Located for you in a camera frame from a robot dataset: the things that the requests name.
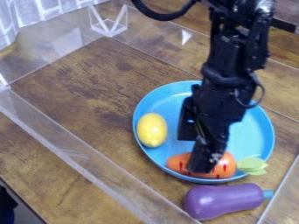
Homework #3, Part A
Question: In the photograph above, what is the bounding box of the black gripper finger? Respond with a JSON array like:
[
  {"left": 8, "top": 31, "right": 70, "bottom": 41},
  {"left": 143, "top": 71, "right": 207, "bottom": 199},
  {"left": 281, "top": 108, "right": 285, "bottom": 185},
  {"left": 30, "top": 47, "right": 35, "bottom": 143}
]
[
  {"left": 186, "top": 135, "right": 229, "bottom": 173},
  {"left": 178, "top": 97, "right": 199, "bottom": 141}
]

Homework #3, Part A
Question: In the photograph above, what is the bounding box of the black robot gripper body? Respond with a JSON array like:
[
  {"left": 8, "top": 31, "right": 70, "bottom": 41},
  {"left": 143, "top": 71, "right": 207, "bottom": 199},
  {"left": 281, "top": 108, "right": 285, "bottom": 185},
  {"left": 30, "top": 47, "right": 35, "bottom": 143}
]
[{"left": 191, "top": 63, "right": 259, "bottom": 139}]

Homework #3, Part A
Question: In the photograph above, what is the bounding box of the orange toy carrot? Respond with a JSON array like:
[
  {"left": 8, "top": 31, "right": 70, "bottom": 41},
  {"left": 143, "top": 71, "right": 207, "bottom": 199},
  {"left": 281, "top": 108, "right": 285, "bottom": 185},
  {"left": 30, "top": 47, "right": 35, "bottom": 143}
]
[{"left": 166, "top": 152, "right": 269, "bottom": 179}]

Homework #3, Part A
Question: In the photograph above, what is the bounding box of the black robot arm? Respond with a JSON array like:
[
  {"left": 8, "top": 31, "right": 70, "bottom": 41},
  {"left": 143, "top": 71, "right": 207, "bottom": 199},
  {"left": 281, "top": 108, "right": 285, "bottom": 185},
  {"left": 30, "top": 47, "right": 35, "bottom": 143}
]
[{"left": 178, "top": 0, "right": 275, "bottom": 173}]

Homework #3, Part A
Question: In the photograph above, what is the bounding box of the yellow toy lemon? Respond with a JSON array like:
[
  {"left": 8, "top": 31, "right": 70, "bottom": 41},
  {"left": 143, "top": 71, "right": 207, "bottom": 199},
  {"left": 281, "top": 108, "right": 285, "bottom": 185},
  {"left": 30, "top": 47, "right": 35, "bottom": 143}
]
[{"left": 137, "top": 113, "right": 169, "bottom": 148}]

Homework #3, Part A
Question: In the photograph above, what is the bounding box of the blue plastic plate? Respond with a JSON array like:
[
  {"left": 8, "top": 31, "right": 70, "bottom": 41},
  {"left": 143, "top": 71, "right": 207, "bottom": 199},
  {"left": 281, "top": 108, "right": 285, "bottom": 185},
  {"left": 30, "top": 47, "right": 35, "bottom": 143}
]
[{"left": 133, "top": 80, "right": 277, "bottom": 185}]

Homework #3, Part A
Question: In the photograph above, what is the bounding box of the purple toy eggplant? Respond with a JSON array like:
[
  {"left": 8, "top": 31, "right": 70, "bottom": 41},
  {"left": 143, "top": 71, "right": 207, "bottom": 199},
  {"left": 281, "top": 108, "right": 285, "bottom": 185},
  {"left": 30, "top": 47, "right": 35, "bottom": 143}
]
[{"left": 183, "top": 183, "right": 274, "bottom": 221}]

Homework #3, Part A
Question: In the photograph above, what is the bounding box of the clear acrylic enclosure wall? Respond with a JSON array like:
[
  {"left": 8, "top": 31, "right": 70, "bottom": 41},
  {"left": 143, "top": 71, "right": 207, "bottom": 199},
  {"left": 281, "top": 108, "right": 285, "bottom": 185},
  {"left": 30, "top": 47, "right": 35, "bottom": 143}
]
[{"left": 0, "top": 0, "right": 299, "bottom": 224}]

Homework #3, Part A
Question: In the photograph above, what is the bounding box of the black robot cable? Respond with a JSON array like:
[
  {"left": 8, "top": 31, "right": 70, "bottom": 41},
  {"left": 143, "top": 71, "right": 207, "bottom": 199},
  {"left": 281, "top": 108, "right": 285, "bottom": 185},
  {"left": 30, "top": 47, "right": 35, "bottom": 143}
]
[{"left": 130, "top": 0, "right": 201, "bottom": 22}]

